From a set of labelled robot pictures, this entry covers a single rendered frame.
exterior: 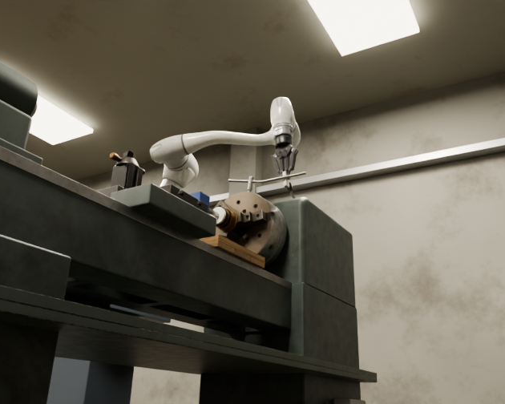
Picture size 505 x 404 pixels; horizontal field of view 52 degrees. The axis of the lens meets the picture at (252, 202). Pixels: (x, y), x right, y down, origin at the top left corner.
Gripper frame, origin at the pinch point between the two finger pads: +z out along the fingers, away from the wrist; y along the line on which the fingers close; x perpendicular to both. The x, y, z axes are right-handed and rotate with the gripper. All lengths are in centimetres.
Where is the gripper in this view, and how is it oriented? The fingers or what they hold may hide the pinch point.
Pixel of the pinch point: (285, 179)
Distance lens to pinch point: 222.1
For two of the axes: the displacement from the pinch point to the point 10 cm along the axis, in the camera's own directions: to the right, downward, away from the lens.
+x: 5.1, 3.4, 7.9
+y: 8.6, -2.3, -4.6
